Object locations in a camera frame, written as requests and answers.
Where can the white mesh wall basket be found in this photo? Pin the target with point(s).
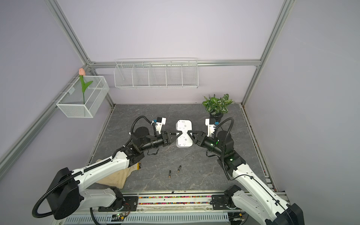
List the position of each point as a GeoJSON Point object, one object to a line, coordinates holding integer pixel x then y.
{"type": "Point", "coordinates": [71, 102]}

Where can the pink artificial tulip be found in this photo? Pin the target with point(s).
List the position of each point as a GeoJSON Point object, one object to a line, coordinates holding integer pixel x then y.
{"type": "Point", "coordinates": [84, 84]}

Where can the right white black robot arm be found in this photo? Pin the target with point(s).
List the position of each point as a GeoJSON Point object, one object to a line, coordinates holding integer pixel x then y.
{"type": "Point", "coordinates": [262, 204]}

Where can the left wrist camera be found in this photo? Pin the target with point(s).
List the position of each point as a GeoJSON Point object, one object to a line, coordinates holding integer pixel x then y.
{"type": "Point", "coordinates": [158, 124]}

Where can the white digital alarm clock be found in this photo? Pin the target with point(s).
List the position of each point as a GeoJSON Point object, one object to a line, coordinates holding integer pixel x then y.
{"type": "Point", "coordinates": [184, 140]}

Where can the green potted plant black pot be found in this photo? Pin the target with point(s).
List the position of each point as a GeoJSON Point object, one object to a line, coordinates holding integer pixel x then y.
{"type": "Point", "coordinates": [217, 107]}

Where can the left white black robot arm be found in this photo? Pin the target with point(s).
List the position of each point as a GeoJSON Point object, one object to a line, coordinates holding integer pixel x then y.
{"type": "Point", "coordinates": [68, 190]}

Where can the white wire wall shelf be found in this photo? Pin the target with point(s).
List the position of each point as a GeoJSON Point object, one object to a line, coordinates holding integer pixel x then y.
{"type": "Point", "coordinates": [156, 73]}

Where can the beige work glove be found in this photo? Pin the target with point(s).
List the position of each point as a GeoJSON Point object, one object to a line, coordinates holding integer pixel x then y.
{"type": "Point", "coordinates": [118, 178]}

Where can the white vented cable duct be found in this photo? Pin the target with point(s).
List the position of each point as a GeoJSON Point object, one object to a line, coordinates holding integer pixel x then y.
{"type": "Point", "coordinates": [162, 218]}

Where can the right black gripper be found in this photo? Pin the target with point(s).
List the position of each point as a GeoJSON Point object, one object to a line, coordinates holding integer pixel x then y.
{"type": "Point", "coordinates": [201, 138]}

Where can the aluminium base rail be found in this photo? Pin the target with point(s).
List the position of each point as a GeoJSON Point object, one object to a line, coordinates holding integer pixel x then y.
{"type": "Point", "coordinates": [180, 201]}

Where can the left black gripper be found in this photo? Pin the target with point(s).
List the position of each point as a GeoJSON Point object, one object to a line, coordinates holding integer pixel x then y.
{"type": "Point", "coordinates": [166, 137]}

